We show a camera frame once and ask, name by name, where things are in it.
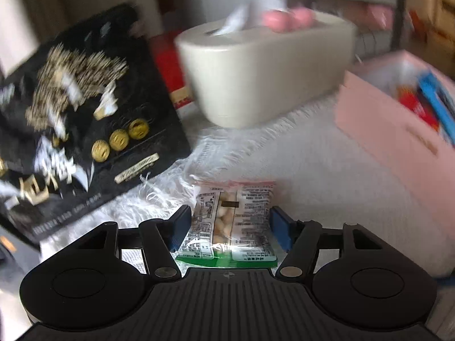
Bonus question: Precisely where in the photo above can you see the green edged nut packet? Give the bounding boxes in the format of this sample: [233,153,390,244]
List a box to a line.
[174,180,278,268]

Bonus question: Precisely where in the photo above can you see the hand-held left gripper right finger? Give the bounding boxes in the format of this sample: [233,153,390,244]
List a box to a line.
[270,206,382,281]

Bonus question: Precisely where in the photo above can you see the pink bag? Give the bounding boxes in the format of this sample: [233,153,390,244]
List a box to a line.
[366,3,392,29]

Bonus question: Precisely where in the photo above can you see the pink ball ornament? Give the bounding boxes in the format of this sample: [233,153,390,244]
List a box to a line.
[262,6,314,32]

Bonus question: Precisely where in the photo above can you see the red snack packet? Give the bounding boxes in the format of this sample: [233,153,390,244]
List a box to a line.
[396,85,441,130]

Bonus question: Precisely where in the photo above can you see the blue white snack packet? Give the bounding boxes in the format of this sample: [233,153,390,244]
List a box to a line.
[417,72,455,146]

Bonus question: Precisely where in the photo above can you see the beige tissue box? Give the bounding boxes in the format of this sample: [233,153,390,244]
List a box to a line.
[176,11,358,128]

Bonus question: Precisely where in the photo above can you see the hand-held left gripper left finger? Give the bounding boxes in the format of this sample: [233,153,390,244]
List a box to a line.
[76,205,193,282]

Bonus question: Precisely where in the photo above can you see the white tissue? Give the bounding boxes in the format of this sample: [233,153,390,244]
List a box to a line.
[213,0,285,36]

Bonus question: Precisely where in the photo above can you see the red box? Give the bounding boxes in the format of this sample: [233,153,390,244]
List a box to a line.
[149,32,194,111]

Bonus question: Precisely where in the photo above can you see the white knit blanket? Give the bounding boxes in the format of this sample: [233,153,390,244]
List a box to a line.
[39,92,455,278]

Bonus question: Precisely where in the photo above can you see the black gold snack bag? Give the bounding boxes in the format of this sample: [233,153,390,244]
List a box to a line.
[0,3,191,247]

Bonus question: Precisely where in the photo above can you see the pink cardboard box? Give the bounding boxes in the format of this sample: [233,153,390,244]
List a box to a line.
[334,50,455,203]

